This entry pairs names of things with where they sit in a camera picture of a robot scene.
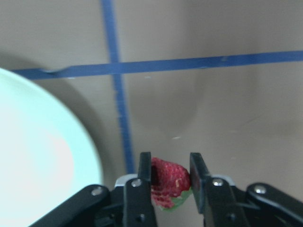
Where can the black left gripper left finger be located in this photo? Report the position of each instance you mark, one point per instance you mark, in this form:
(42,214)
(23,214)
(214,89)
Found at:
(138,210)

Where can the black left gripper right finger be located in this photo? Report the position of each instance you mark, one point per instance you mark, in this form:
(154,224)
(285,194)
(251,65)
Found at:
(215,197)

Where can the light green plate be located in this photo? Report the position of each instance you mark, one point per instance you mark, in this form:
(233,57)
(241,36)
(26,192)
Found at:
(46,154)

